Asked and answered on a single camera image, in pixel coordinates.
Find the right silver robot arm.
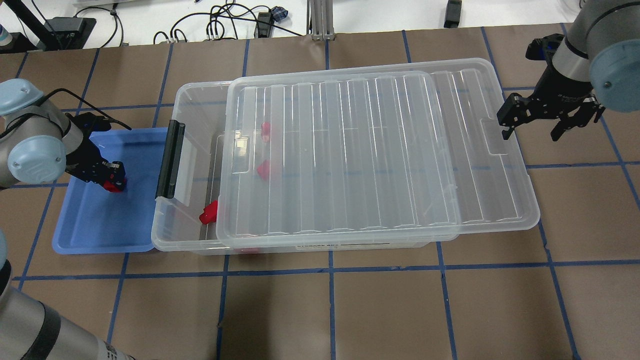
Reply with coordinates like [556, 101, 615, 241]
[497, 0, 640, 141]

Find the clear plastic storage box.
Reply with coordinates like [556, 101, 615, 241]
[151, 74, 461, 255]

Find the aluminium frame post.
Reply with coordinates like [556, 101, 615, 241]
[307, 0, 336, 41]

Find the red block from tray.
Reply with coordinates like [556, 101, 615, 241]
[102, 180, 127, 193]

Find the blue plastic tray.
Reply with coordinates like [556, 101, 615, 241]
[52, 128, 167, 255]

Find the clear plastic box lid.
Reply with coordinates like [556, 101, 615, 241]
[215, 58, 540, 249]

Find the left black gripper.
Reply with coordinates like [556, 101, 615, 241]
[67, 142, 127, 191]

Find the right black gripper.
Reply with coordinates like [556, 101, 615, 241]
[496, 92, 605, 142]

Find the black power adapter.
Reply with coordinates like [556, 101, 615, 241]
[443, 0, 463, 28]

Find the black box latch handle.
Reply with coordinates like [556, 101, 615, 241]
[155, 119, 186, 199]

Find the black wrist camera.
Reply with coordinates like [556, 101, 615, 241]
[525, 33, 565, 63]

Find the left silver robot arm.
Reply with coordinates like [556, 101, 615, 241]
[0, 79, 133, 360]

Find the red block in box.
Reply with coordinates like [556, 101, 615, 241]
[198, 200, 218, 225]

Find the red block under lid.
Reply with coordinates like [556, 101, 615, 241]
[260, 121, 271, 143]
[256, 159, 271, 182]

